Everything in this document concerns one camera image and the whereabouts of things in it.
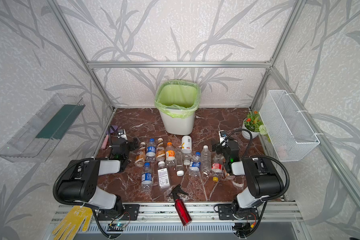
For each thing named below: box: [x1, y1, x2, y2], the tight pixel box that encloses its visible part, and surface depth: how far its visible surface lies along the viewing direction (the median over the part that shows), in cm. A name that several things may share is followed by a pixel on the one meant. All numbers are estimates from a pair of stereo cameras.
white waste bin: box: [158, 109, 195, 136], surface depth 98 cm
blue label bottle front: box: [141, 162, 153, 193], surface depth 82 cm
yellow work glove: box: [52, 205, 93, 240], surface depth 72 cm
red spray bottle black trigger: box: [171, 184, 193, 227], surface depth 73 cm
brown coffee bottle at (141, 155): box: [134, 142, 147, 168], surface depth 91 cm
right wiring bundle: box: [231, 215, 263, 240], surface depth 72 cm
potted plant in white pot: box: [241, 110, 271, 142], surface depth 93 cm
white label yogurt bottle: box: [181, 135, 192, 154], surface depth 95 cm
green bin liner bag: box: [154, 79, 201, 119], surface depth 96 cm
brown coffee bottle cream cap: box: [156, 137, 166, 162], surface depth 93 cm
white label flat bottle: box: [157, 161, 170, 190], surface depth 84 cm
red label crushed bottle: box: [211, 153, 224, 182], surface depth 86 cm
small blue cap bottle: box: [188, 151, 202, 177], surface depth 88 cm
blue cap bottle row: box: [146, 138, 157, 163], surface depth 93 cm
